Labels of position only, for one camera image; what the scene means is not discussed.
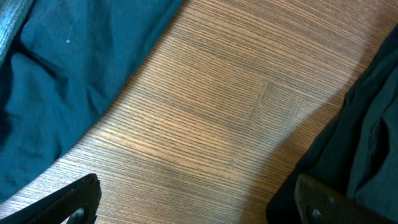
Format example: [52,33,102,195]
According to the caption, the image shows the navy blue shorts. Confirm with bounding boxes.
[1,0,182,200]

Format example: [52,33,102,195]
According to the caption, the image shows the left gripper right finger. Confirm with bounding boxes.
[294,174,395,224]

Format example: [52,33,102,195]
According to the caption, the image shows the light blue denim shorts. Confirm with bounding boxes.
[0,0,33,65]

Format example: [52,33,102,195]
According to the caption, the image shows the black shorts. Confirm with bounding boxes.
[266,28,397,223]

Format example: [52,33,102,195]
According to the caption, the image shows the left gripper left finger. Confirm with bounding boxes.
[1,174,101,224]

